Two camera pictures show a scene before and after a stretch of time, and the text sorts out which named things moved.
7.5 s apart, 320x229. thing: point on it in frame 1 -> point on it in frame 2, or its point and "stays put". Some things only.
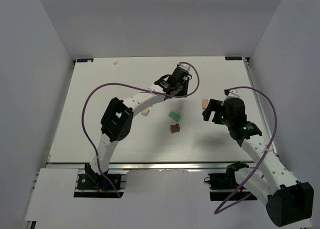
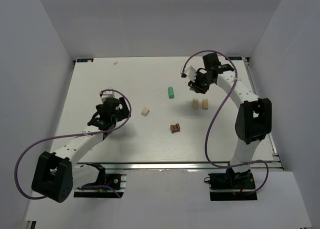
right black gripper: (215, 111) -> (196, 86)
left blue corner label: (85, 60) stays put
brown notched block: (175, 128) stays put
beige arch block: (145, 112) stays put
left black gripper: (178, 89) -> (124, 106)
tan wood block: (205, 102) stays put
